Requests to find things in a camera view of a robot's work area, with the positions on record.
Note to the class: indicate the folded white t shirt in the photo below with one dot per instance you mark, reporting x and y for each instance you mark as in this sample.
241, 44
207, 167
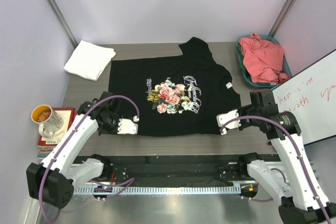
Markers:
89, 60

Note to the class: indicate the floral mug yellow inside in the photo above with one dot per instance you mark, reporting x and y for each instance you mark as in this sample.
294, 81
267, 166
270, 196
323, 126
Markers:
49, 121

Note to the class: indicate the whiteboard with red writing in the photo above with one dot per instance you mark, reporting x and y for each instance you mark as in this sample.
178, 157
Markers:
310, 96

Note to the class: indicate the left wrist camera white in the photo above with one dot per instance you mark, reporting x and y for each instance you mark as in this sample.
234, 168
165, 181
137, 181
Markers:
128, 126

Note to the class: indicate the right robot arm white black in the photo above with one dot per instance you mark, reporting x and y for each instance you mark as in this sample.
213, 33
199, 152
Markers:
302, 199

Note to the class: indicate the bottom book in stack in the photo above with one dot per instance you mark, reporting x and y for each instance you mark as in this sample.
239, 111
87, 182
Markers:
44, 152

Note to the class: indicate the aluminium rail frame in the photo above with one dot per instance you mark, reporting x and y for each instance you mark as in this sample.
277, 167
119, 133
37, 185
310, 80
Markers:
151, 171

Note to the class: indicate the red top book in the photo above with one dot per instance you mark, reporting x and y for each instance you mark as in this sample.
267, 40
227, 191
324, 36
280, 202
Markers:
68, 116

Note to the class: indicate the black floral t shirt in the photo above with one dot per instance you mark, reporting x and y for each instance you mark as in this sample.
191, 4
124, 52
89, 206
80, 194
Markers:
175, 95

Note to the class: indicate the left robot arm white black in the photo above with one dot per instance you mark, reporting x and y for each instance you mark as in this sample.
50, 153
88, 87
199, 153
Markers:
71, 150

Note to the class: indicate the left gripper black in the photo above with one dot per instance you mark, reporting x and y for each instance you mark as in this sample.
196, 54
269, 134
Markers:
115, 130

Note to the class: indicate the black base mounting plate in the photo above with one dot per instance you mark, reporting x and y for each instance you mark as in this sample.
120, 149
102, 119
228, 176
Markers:
178, 170

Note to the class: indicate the white slotted cable duct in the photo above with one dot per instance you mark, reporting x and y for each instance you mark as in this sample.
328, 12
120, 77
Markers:
93, 189

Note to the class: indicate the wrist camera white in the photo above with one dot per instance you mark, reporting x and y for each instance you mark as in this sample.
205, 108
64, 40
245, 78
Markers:
228, 121
128, 126

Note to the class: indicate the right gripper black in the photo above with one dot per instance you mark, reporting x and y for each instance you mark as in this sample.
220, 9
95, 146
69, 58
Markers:
243, 124

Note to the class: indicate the pink crumpled t shirt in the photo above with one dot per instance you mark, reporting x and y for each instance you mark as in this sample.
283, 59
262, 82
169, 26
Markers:
263, 60

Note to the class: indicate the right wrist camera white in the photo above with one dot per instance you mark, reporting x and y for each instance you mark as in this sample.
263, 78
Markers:
228, 121

